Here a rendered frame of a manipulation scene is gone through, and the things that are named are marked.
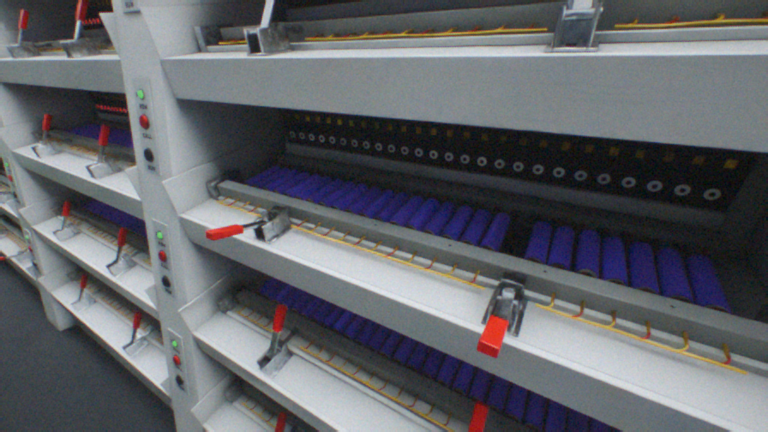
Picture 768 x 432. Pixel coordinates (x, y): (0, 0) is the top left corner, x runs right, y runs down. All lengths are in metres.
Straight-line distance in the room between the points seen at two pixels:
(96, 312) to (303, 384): 0.73
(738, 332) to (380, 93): 0.29
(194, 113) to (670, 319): 0.54
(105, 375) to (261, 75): 0.91
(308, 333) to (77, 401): 0.68
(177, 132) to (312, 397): 0.38
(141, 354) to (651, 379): 0.86
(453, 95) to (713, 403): 0.25
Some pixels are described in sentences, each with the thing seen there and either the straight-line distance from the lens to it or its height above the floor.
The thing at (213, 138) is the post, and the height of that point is 0.62.
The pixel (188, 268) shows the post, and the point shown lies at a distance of 0.55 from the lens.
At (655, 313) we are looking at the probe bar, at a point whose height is 0.55.
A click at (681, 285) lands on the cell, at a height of 0.57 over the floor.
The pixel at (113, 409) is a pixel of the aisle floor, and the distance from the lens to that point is 1.01.
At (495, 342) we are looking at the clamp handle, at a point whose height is 0.55.
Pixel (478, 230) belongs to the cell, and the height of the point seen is 0.57.
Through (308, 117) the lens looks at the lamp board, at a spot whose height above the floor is 0.66.
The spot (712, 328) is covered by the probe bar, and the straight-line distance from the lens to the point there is 0.32.
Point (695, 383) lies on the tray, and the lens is 0.31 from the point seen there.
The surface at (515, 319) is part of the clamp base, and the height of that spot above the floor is 0.54.
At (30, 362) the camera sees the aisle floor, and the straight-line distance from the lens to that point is 1.25.
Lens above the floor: 0.67
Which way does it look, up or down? 19 degrees down
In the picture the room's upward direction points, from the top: 5 degrees clockwise
